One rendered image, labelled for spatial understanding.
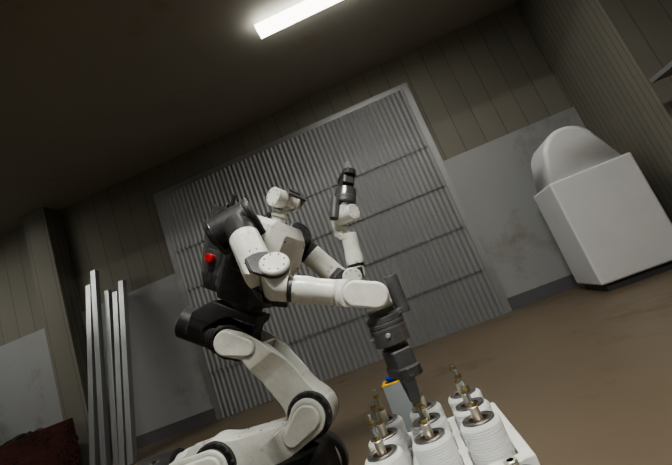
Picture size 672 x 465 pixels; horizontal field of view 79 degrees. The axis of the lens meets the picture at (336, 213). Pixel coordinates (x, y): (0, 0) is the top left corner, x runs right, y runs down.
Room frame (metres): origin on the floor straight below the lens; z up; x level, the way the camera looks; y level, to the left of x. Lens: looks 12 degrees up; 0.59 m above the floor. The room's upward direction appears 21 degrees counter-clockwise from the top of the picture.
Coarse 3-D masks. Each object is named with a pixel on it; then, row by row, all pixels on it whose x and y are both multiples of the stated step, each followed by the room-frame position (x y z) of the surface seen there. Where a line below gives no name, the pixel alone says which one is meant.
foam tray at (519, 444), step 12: (492, 408) 1.29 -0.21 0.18; (504, 420) 1.18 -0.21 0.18; (408, 432) 1.36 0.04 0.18; (456, 432) 1.22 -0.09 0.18; (516, 432) 1.08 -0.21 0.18; (456, 444) 1.21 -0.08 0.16; (516, 444) 1.03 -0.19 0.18; (468, 456) 1.06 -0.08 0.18; (516, 456) 0.97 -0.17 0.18; (528, 456) 0.96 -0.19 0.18
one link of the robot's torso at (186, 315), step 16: (208, 304) 1.38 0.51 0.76; (224, 304) 1.39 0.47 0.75; (192, 320) 1.39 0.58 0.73; (208, 320) 1.38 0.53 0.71; (240, 320) 1.37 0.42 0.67; (256, 320) 1.37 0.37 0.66; (176, 336) 1.43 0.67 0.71; (192, 336) 1.40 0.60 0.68; (208, 336) 1.39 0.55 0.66; (256, 336) 1.42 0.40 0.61
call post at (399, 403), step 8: (392, 384) 1.43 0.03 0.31; (400, 384) 1.42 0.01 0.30; (384, 392) 1.43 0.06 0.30; (392, 392) 1.43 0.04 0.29; (400, 392) 1.42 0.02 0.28; (392, 400) 1.43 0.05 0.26; (400, 400) 1.42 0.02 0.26; (408, 400) 1.42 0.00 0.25; (392, 408) 1.43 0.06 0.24; (400, 408) 1.42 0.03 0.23; (408, 408) 1.42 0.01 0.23; (408, 416) 1.42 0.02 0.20; (408, 424) 1.42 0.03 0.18
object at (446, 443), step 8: (448, 432) 1.04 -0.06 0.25; (440, 440) 1.01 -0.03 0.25; (448, 440) 1.01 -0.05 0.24; (416, 448) 1.02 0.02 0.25; (424, 448) 1.01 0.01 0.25; (432, 448) 1.00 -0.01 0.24; (440, 448) 1.00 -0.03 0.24; (448, 448) 1.01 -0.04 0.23; (456, 448) 1.03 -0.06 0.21; (416, 456) 1.03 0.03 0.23; (424, 456) 1.01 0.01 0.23; (432, 456) 1.00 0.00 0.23; (440, 456) 1.00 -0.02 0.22; (448, 456) 1.00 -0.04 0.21; (456, 456) 1.02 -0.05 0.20; (424, 464) 1.01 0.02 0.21; (432, 464) 1.00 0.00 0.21; (440, 464) 1.00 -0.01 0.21; (448, 464) 1.00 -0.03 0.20; (456, 464) 1.01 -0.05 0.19
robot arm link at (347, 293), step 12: (336, 288) 1.01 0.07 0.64; (348, 288) 0.99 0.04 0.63; (360, 288) 0.99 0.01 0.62; (372, 288) 0.99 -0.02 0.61; (384, 288) 0.99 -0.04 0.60; (336, 300) 1.01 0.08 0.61; (348, 300) 0.99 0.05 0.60; (360, 300) 0.99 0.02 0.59; (372, 300) 0.99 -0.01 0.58; (384, 300) 0.99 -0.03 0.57
